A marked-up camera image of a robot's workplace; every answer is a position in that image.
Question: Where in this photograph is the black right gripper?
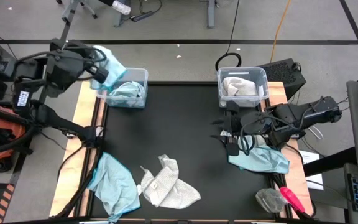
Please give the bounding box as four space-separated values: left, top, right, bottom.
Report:
211 100 245 156

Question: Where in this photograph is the light blue microfiber towel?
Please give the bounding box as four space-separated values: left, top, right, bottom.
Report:
227 135 291 175
108 80 145 108
86 151 142 223
90 45 127 93

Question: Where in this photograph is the grey desk leg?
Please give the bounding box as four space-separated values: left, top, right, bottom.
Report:
206 0 219 29

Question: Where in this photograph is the black aluminium frame strut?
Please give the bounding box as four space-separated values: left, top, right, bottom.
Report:
268 172 317 220
54 149 103 218

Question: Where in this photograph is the black coiled cable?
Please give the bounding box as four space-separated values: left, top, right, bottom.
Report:
214 0 242 72

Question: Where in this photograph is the person's shoe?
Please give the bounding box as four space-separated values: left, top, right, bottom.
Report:
111 0 132 16

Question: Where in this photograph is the clear plastic storage bin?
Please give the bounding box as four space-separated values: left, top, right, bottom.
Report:
216 67 270 109
96 67 149 110

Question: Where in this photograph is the black desk beam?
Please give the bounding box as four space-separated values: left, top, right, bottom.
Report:
302 146 357 177

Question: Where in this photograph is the yellow cable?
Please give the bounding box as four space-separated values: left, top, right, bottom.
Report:
270 0 292 63

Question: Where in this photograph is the grey chair base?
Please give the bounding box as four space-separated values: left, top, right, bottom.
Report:
56 0 99 23

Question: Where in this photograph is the white paper sheet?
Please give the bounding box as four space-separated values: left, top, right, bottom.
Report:
298 150 324 191

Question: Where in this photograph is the wooden table side board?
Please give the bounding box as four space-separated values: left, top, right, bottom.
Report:
48 81 107 218
259 81 314 218

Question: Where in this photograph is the black power strip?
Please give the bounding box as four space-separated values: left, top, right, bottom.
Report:
131 11 154 23

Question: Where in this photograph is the orange shop vacuum black hose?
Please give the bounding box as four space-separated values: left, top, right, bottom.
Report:
0 98 39 174

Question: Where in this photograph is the black table frame rail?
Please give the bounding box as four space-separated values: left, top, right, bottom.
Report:
94 81 270 86

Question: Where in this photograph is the grey desk foot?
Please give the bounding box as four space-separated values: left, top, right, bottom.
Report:
114 8 131 28

